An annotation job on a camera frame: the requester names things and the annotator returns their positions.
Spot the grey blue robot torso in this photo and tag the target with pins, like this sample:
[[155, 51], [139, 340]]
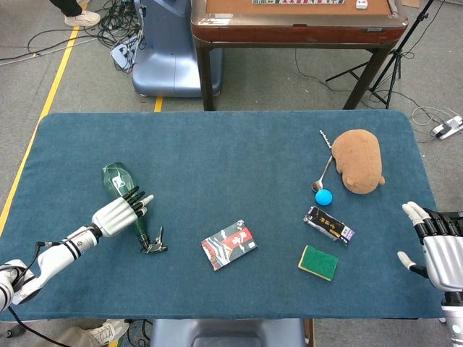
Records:
[[228, 332]]

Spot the person's beige sneaker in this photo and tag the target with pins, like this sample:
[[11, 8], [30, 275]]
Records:
[[83, 18]]

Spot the brown plush toy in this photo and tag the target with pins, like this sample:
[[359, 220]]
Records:
[[358, 159]]

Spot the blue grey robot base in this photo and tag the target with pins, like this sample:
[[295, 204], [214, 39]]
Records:
[[170, 54]]

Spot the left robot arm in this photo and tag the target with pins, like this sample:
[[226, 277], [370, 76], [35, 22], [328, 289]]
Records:
[[47, 260]]

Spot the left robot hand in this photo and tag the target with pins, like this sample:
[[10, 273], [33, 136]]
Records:
[[117, 215]]

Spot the red patterned card box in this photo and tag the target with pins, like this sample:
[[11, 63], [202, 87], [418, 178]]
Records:
[[228, 246]]

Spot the blue ball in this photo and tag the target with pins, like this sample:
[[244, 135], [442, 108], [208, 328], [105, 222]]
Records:
[[323, 197]]

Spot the green spray bottle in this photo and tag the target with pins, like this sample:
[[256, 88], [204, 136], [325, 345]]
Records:
[[123, 188]]

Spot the green yellow sponge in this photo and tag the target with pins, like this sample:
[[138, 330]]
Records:
[[318, 262]]

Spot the striped thin stick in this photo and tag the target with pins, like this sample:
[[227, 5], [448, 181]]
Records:
[[325, 139]]

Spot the black purple packet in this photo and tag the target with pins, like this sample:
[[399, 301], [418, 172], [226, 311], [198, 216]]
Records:
[[328, 225]]

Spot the row of mahjong tiles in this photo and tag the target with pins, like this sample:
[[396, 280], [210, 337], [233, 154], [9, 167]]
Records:
[[298, 1]]

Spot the black tripod stand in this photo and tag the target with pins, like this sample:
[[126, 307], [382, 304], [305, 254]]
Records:
[[394, 61]]

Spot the white mahjong tile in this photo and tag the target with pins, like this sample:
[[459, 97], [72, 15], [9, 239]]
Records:
[[361, 4]]

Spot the person's white sneaker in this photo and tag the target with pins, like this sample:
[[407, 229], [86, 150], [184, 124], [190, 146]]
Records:
[[108, 330]]

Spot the metal spoon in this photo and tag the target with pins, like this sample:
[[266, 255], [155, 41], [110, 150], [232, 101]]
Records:
[[322, 178]]

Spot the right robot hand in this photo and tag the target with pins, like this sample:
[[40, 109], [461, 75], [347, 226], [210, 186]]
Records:
[[442, 260]]

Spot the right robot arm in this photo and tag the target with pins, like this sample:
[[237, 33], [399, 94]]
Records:
[[453, 318]]

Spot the brown mahjong table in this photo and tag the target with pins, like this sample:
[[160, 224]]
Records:
[[296, 29]]

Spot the white power strip with plugs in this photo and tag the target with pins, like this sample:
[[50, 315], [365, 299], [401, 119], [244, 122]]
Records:
[[124, 50]]

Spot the blue table cloth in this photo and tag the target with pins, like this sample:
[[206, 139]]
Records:
[[224, 289]]

